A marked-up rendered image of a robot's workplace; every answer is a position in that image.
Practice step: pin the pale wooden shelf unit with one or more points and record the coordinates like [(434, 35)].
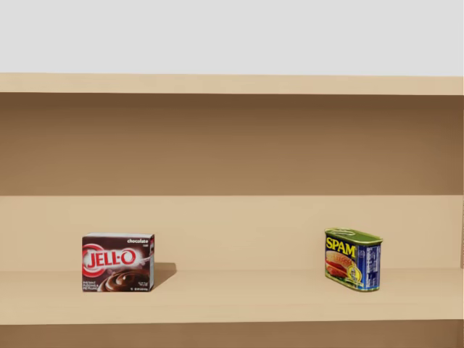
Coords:
[(232, 232)]

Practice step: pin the green and blue rectangular can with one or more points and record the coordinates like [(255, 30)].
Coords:
[(349, 259)]

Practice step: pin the brown and red carton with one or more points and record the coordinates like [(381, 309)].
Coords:
[(116, 264)]

